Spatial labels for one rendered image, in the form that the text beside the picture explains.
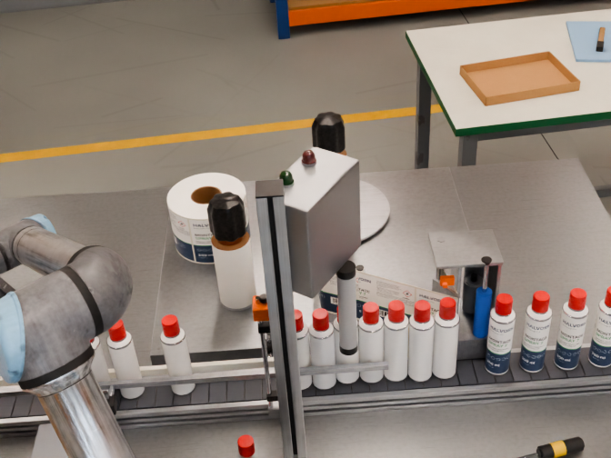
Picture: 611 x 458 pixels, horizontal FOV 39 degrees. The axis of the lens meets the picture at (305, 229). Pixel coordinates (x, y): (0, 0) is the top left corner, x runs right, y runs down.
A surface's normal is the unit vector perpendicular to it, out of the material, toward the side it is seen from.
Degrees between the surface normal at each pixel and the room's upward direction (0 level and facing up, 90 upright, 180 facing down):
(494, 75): 0
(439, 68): 0
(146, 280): 0
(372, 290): 90
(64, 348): 58
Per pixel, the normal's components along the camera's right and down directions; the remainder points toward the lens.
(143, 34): -0.06, -0.79
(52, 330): 0.55, -0.06
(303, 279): -0.54, 0.54
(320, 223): 0.84, 0.29
